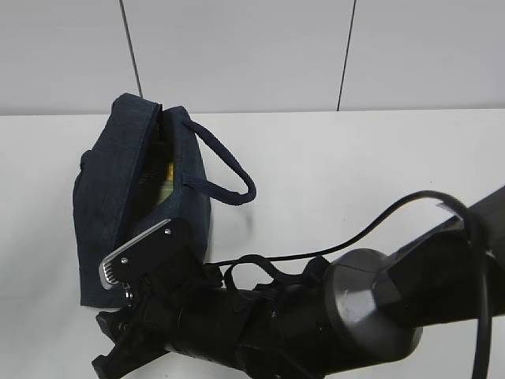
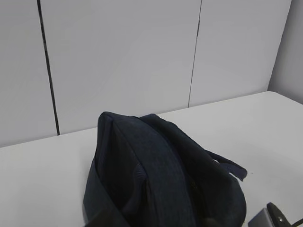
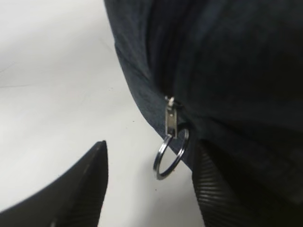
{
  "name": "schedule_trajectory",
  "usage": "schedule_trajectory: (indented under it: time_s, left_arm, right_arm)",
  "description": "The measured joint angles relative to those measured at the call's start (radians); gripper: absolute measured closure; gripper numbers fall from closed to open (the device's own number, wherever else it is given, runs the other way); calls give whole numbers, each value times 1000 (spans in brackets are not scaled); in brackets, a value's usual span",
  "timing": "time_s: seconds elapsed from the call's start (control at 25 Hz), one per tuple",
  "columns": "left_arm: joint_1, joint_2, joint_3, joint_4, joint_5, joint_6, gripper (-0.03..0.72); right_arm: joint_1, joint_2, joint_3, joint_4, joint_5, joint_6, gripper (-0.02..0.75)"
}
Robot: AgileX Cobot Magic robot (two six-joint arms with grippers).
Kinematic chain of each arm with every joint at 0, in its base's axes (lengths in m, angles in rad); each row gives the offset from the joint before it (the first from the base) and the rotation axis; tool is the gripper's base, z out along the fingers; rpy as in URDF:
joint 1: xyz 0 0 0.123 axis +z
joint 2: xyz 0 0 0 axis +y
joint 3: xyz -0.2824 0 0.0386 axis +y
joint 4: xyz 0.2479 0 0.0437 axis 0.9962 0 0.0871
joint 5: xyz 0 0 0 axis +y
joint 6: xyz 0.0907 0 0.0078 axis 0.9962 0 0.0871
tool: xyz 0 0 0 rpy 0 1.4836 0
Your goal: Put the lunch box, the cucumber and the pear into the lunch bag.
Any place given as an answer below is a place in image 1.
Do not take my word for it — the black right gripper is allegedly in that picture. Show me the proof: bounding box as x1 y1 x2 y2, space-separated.
92 272 253 378

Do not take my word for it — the navy blue lunch bag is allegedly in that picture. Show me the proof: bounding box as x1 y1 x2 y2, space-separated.
73 93 256 308

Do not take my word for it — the green lidded glass container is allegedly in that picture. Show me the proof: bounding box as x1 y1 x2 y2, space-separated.
152 122 174 205

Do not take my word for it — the yellow squash toy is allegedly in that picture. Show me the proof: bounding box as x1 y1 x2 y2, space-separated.
166 163 174 181

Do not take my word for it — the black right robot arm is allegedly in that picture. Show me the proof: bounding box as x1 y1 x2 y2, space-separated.
92 189 504 378

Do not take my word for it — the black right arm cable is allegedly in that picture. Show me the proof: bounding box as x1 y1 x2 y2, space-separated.
204 190 505 379

